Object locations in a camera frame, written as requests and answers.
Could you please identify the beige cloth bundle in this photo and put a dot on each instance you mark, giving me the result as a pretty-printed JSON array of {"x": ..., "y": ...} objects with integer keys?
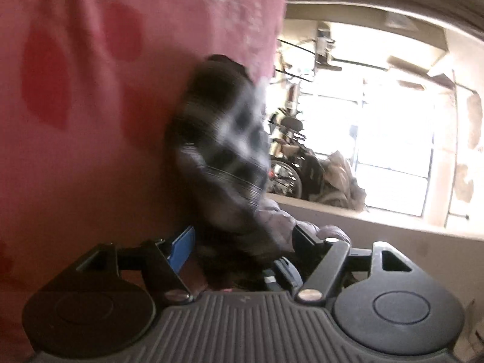
[{"x": 336, "y": 181}]

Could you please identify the pink floral blanket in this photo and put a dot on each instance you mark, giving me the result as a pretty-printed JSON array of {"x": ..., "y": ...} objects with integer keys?
[{"x": 94, "y": 121}]

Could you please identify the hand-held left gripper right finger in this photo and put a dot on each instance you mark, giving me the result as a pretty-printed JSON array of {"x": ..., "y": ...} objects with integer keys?
[{"x": 308, "y": 247}]

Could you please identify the office chair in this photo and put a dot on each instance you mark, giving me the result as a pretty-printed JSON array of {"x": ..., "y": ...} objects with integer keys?
[{"x": 291, "y": 124}]

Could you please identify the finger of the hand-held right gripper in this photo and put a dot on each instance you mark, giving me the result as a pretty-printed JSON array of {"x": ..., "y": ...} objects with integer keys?
[{"x": 289, "y": 274}]

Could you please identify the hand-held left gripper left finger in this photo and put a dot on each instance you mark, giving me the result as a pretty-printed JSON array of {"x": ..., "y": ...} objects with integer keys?
[{"x": 183, "y": 247}]

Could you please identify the wheelchair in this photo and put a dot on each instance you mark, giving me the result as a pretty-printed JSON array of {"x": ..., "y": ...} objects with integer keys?
[{"x": 287, "y": 179}]

